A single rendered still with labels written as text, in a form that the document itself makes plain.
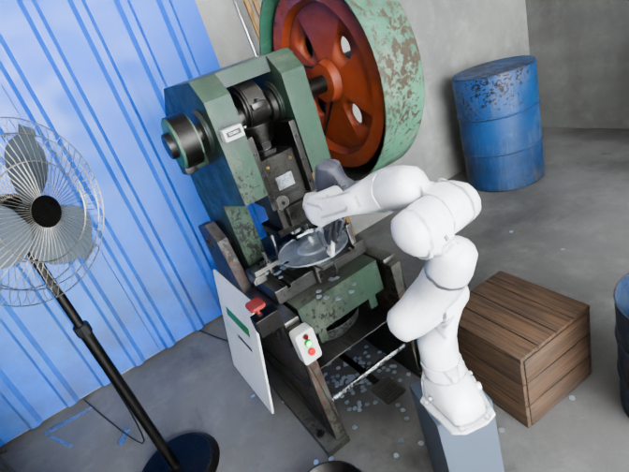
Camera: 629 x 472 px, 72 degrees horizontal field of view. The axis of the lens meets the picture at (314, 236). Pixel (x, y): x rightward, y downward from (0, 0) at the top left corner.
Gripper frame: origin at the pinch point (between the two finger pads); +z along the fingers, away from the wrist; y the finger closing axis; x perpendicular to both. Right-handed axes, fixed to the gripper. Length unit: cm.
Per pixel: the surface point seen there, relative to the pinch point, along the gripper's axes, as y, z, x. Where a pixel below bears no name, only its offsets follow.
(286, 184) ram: 0.5, -12.9, 26.8
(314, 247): 0.0, 8.0, 10.0
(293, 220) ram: -3.1, -2.2, 18.8
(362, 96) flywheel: 37, -37, 25
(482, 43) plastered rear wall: 272, 41, 130
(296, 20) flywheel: 37, -53, 66
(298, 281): -11.5, 16.7, 6.6
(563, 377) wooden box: 50, 43, -78
